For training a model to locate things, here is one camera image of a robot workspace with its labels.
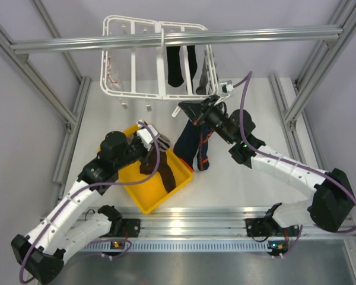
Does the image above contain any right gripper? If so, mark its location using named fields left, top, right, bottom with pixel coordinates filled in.
left=180, top=94, right=236, bottom=145

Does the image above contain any brown sock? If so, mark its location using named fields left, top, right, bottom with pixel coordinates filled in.
left=139, top=148, right=176, bottom=193

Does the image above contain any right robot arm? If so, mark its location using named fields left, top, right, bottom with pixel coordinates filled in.
left=178, top=96, right=355, bottom=236

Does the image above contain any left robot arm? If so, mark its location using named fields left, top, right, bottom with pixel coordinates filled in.
left=11, top=124, right=171, bottom=284

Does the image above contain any white clip drying hanger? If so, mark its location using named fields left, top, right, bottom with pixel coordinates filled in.
left=99, top=15, right=220, bottom=115

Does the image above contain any grey sock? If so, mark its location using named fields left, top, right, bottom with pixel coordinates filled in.
left=195, top=56, right=214, bottom=95

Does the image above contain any navy orange underwear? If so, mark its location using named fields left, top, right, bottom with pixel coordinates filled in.
left=173, top=121, right=212, bottom=171

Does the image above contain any black sock left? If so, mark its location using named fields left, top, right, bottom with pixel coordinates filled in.
left=166, top=46, right=184, bottom=88

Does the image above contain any black sock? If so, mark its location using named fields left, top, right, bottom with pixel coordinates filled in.
left=187, top=46, right=198, bottom=90
left=166, top=46, right=184, bottom=88

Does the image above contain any black sock right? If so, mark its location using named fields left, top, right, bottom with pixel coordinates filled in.
left=187, top=46, right=198, bottom=90

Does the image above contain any aluminium crossbar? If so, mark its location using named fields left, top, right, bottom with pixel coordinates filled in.
left=10, top=25, right=343, bottom=55

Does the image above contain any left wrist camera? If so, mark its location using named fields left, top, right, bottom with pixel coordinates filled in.
left=136, top=121, right=160, bottom=151

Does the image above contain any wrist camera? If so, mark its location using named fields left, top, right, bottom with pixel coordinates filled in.
left=219, top=80, right=234, bottom=100
left=136, top=121, right=160, bottom=151

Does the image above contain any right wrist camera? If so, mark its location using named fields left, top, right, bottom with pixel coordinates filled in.
left=219, top=80, right=234, bottom=100

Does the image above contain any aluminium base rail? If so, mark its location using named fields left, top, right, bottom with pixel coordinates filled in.
left=77, top=206, right=321, bottom=238

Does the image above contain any slotted cable duct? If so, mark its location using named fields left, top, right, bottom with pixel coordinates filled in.
left=85, top=239, right=288, bottom=253

